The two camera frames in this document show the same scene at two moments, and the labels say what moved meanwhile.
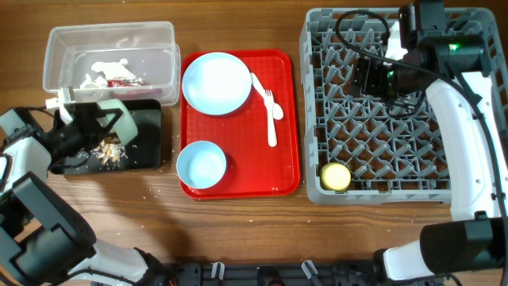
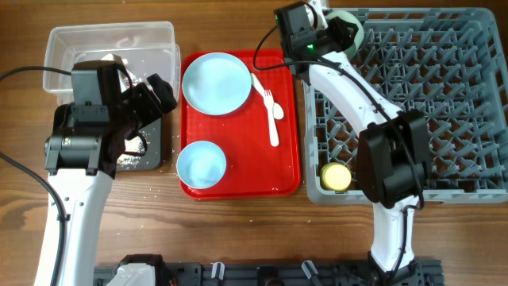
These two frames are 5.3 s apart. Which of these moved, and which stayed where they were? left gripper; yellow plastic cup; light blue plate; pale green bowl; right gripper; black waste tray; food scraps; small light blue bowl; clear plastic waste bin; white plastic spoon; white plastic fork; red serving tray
Moved: food scraps; right gripper; left gripper; pale green bowl
Stayed: yellow plastic cup; light blue plate; clear plastic waste bin; white plastic spoon; white plastic fork; small light blue bowl; black waste tray; red serving tray
